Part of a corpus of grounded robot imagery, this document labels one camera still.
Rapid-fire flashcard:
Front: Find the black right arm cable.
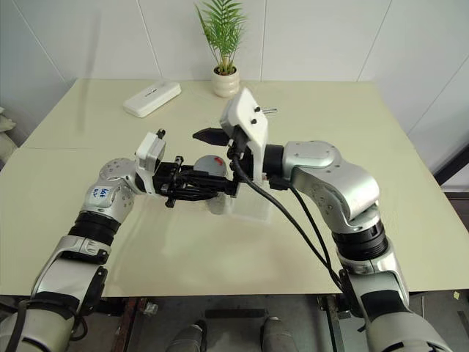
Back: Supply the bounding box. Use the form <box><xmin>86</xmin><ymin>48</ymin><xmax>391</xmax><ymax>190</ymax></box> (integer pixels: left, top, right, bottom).
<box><xmin>229</xmin><ymin>139</ymin><xmax>349</xmax><ymax>290</ymax></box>
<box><xmin>267</xmin><ymin>176</ymin><xmax>349</xmax><ymax>290</ymax></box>

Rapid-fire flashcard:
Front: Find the green palm plant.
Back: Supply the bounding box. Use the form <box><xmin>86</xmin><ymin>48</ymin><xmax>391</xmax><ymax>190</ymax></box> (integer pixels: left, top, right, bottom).
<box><xmin>194</xmin><ymin>0</ymin><xmax>247</xmax><ymax>74</ymax></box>

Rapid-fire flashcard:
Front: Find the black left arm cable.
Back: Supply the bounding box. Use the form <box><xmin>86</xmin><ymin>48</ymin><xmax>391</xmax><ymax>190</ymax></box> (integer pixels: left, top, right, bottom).
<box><xmin>7</xmin><ymin>298</ymin><xmax>89</xmax><ymax>352</ymax></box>

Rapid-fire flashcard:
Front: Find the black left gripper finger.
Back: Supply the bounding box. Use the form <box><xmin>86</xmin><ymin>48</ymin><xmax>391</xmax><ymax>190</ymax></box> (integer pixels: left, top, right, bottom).
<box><xmin>171</xmin><ymin>186</ymin><xmax>223</xmax><ymax>202</ymax></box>
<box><xmin>180</xmin><ymin>165</ymin><xmax>235</xmax><ymax>188</ymax></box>

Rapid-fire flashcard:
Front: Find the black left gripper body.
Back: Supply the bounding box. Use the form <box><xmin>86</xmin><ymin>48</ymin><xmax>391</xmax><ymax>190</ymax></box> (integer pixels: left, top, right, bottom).
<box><xmin>152</xmin><ymin>155</ymin><xmax>185</xmax><ymax>210</ymax></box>

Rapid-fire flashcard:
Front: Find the clear plastic box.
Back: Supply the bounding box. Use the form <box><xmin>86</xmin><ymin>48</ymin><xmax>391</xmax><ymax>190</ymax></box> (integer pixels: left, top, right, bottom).
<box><xmin>226</xmin><ymin>175</ymin><xmax>274</xmax><ymax>225</ymax></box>

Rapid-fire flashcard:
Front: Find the small clear jar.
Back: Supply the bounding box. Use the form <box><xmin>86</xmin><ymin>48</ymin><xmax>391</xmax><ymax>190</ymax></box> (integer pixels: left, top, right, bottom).
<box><xmin>205</xmin><ymin>191</ymin><xmax>232</xmax><ymax>217</ymax></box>

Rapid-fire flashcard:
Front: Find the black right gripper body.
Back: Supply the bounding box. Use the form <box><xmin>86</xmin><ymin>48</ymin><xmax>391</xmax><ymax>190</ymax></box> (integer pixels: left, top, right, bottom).
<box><xmin>226</xmin><ymin>125</ymin><xmax>257</xmax><ymax>184</ymax></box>

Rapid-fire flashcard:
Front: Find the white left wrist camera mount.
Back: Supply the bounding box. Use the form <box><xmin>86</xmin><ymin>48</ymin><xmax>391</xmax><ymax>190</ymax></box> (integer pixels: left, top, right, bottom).
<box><xmin>134</xmin><ymin>128</ymin><xmax>168</xmax><ymax>194</ymax></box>

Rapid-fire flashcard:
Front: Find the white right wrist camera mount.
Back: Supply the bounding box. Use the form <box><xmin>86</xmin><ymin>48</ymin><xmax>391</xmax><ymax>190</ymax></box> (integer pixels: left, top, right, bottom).
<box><xmin>218</xmin><ymin>87</ymin><xmax>270</xmax><ymax>183</ymax></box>

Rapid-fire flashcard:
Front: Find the white oblong case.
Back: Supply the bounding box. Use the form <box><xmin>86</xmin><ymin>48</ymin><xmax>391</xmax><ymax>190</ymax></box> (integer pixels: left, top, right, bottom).
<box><xmin>122</xmin><ymin>81</ymin><xmax>182</xmax><ymax>119</ymax></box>

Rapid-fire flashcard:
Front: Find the white sack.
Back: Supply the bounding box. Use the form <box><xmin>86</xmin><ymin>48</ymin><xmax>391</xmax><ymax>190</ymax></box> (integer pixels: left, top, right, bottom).
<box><xmin>0</xmin><ymin>106</ymin><xmax>18</xmax><ymax>168</ymax></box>

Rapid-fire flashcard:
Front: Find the grey jar lid red mark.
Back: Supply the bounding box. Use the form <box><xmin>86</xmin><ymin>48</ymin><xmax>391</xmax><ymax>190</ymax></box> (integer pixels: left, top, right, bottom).
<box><xmin>193</xmin><ymin>154</ymin><xmax>229</xmax><ymax>180</ymax></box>

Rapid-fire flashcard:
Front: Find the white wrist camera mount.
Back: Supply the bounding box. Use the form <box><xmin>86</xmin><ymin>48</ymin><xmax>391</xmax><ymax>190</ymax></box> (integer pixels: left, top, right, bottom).
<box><xmin>134</xmin><ymin>128</ymin><xmax>168</xmax><ymax>194</ymax></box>
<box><xmin>218</xmin><ymin>87</ymin><xmax>270</xmax><ymax>183</ymax></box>

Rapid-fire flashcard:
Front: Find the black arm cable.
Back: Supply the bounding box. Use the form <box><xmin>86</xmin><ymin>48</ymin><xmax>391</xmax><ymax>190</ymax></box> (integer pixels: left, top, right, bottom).
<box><xmin>7</xmin><ymin>298</ymin><xmax>89</xmax><ymax>352</ymax></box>
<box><xmin>229</xmin><ymin>139</ymin><xmax>349</xmax><ymax>290</ymax></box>
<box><xmin>267</xmin><ymin>176</ymin><xmax>349</xmax><ymax>290</ymax></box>

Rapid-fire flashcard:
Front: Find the white ribbed plant pot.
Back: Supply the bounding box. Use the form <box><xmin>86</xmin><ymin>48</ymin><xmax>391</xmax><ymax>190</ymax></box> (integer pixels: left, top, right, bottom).
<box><xmin>211</xmin><ymin>65</ymin><xmax>241</xmax><ymax>98</ymax></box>

